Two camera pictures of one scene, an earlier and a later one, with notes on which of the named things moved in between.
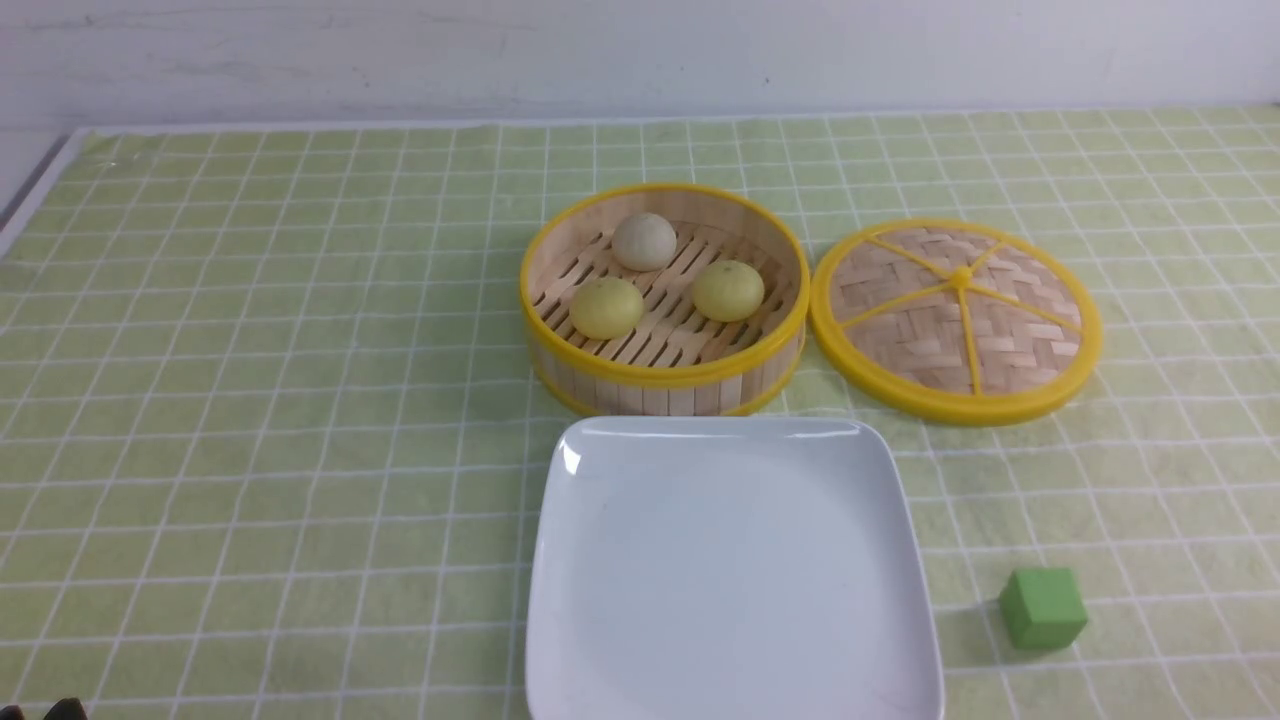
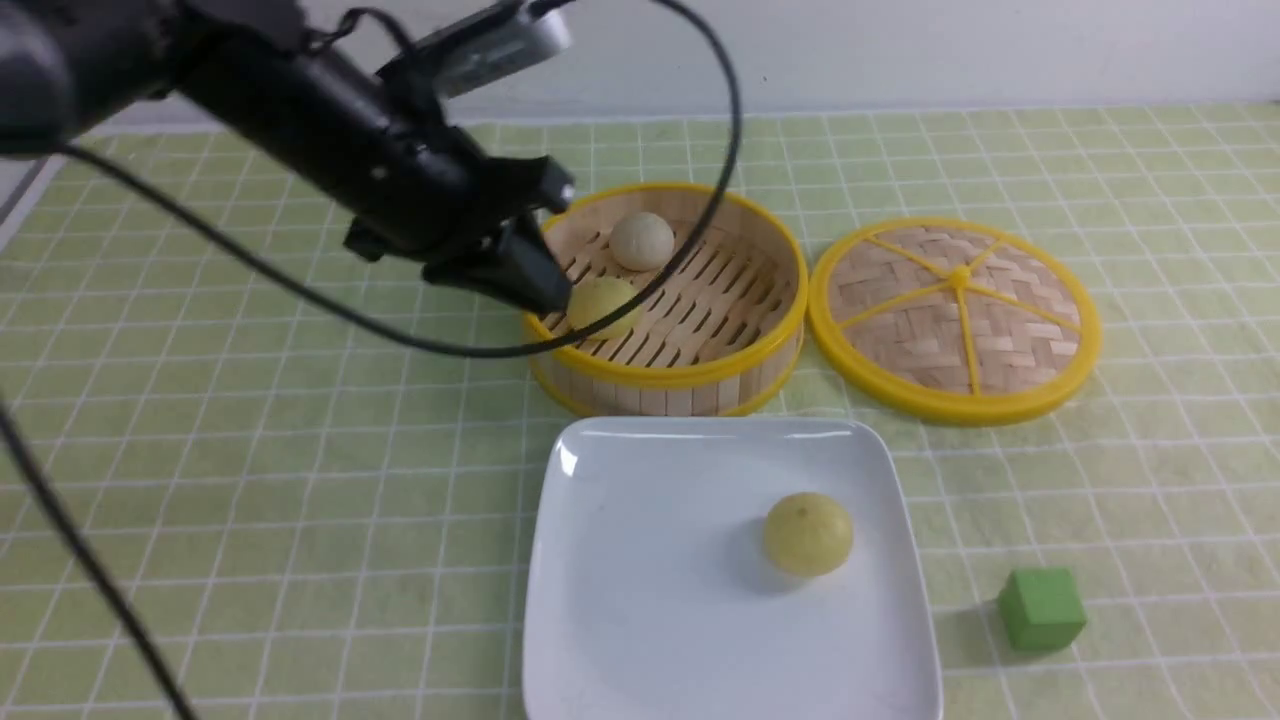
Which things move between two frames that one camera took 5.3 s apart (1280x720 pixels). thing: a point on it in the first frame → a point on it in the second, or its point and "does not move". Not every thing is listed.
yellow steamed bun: [728, 291] → [808, 534]
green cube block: [1043, 608] does not move
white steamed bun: [644, 242] does not move
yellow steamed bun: [606, 309] does not move
